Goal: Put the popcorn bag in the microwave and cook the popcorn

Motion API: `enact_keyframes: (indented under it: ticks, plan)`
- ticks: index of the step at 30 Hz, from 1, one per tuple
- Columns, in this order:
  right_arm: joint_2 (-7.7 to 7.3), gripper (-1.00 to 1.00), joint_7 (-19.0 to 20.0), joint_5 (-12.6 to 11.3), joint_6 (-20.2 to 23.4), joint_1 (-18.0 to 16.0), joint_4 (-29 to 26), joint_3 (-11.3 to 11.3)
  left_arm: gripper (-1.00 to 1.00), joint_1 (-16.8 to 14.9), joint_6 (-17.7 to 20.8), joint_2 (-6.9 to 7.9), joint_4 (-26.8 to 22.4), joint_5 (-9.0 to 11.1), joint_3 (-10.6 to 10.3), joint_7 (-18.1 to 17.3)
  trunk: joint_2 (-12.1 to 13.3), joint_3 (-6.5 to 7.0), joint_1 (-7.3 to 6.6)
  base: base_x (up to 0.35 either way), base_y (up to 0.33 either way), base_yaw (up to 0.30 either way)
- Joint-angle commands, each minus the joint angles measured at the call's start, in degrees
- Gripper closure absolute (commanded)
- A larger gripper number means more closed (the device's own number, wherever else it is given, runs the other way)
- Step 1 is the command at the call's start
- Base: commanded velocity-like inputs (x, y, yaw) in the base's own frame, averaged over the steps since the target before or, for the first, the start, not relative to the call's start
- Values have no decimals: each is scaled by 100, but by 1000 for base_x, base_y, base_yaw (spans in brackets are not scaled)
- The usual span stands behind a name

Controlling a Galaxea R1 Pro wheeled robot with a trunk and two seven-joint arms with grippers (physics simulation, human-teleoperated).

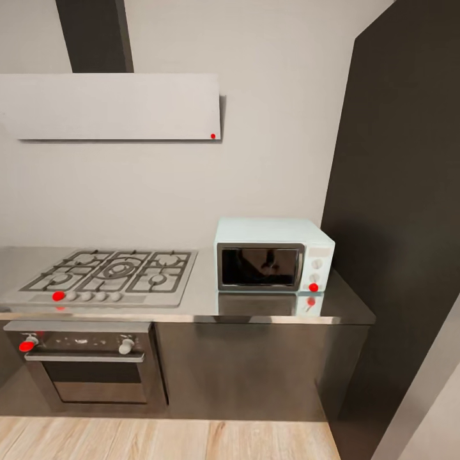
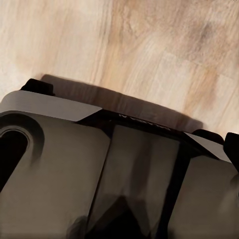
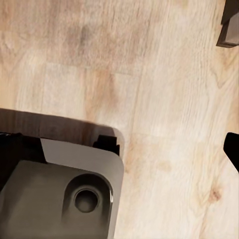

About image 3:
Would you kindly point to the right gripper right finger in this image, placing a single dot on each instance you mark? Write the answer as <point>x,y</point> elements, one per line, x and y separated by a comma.
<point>231,148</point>

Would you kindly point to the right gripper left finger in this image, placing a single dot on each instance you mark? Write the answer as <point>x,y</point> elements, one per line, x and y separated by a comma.
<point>12,148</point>

